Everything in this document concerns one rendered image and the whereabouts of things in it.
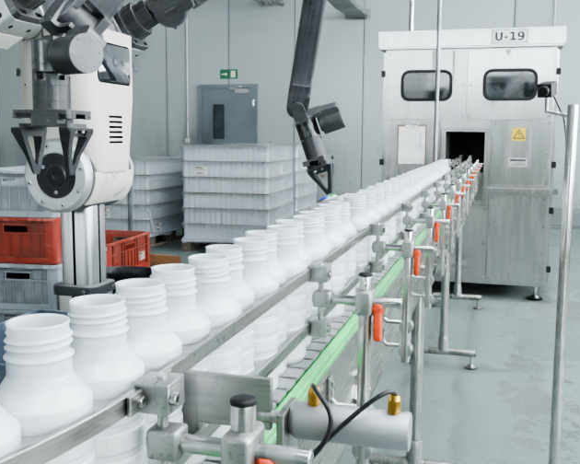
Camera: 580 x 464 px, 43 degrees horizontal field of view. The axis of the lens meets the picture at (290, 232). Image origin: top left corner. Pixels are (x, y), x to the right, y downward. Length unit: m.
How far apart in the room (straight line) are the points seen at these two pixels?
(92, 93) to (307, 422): 1.16
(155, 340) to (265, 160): 7.40
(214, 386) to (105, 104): 1.14
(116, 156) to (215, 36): 10.81
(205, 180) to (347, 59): 4.40
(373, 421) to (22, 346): 0.25
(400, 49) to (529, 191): 1.49
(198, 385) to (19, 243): 3.16
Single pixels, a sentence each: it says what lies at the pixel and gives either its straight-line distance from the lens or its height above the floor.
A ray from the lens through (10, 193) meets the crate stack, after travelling 3.70.
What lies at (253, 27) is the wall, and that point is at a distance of 12.26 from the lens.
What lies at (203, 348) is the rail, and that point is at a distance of 0.58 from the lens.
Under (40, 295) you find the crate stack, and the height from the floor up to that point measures 0.52.
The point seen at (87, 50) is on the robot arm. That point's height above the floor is 1.39.
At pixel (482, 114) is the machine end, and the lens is 6.02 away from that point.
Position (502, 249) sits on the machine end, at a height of 0.40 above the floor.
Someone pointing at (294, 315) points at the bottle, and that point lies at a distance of 0.89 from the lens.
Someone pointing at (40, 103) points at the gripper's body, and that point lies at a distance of 1.20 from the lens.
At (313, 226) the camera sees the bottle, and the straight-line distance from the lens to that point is 0.99.
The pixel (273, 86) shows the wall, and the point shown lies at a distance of 12.07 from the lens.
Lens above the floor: 1.27
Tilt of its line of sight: 7 degrees down
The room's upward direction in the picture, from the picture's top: straight up
